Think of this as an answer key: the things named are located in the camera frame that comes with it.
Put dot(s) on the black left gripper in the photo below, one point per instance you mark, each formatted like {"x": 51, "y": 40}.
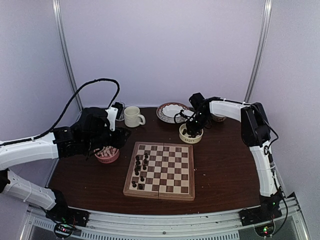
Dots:
{"x": 120, "y": 140}

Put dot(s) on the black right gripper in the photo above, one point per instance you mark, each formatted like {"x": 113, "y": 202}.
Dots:
{"x": 195, "y": 129}

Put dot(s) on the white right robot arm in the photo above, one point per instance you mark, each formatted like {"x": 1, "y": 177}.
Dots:
{"x": 255, "y": 134}

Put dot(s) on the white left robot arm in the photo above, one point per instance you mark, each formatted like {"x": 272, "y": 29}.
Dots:
{"x": 27, "y": 150}

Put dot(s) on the wooden chess board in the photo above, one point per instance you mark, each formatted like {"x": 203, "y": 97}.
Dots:
{"x": 170, "y": 173}

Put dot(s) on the small white floral bowl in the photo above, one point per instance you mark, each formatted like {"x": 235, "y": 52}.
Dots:
{"x": 218, "y": 119}

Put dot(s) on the clear drinking glass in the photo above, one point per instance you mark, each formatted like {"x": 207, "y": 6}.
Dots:
{"x": 120, "y": 114}

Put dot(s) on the cream ribbed mug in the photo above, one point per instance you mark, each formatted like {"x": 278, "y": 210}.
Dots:
{"x": 133, "y": 117}

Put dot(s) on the pink bowl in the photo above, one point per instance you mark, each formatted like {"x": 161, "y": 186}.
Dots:
{"x": 107, "y": 154}

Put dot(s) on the cream cat-ear bowl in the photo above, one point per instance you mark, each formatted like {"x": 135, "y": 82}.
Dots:
{"x": 187, "y": 138}

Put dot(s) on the white scalloped bowl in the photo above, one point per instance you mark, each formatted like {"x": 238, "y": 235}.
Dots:
{"x": 170, "y": 110}

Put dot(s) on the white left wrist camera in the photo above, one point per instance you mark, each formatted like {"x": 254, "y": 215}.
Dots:
{"x": 112, "y": 113}

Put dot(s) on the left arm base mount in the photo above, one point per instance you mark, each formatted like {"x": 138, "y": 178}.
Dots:
{"x": 73, "y": 217}

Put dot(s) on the aluminium front rail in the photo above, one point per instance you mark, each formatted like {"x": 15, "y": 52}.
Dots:
{"x": 225, "y": 225}

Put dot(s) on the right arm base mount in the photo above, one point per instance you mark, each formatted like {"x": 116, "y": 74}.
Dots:
{"x": 252, "y": 216}

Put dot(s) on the right aluminium frame post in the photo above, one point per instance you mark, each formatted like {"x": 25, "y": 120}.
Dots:
{"x": 263, "y": 35}

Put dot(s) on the aluminium frame post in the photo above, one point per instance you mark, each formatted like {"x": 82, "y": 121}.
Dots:
{"x": 63, "y": 43}
{"x": 263, "y": 35}

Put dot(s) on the left aluminium frame post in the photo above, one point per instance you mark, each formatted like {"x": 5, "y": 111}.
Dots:
{"x": 63, "y": 43}

